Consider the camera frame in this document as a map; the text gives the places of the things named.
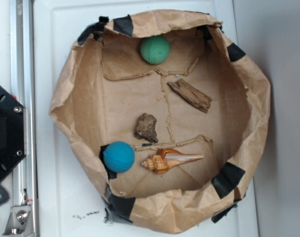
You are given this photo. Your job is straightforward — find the aluminium frame rail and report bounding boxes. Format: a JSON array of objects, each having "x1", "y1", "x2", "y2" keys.
[{"x1": 10, "y1": 0, "x2": 40, "y2": 237}]

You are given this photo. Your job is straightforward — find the brown rock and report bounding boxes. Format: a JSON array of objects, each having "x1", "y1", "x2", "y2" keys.
[{"x1": 134, "y1": 113, "x2": 158, "y2": 143}]

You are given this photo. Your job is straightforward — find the brown paper bag bin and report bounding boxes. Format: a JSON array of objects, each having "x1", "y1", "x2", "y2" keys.
[{"x1": 50, "y1": 10, "x2": 270, "y2": 234}]

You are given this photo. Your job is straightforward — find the metal corner bracket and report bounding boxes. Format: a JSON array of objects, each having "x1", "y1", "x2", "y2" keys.
[{"x1": 2, "y1": 205, "x2": 32, "y2": 237}]

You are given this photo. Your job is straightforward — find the brown wood piece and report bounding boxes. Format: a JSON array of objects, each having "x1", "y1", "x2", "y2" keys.
[{"x1": 167, "y1": 79, "x2": 212, "y2": 114}]

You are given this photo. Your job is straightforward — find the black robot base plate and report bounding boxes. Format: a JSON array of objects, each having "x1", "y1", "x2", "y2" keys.
[{"x1": 0, "y1": 78, "x2": 26, "y2": 212}]

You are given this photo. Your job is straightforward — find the green foam ball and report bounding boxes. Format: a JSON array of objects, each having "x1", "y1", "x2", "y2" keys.
[{"x1": 140, "y1": 36, "x2": 170, "y2": 65}]

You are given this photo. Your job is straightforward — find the blue foam ball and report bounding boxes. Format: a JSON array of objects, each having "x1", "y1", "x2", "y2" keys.
[{"x1": 103, "y1": 141, "x2": 135, "y2": 173}]

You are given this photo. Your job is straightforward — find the orange conch seashell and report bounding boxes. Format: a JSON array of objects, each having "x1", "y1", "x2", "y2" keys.
[{"x1": 141, "y1": 149, "x2": 204, "y2": 174}]

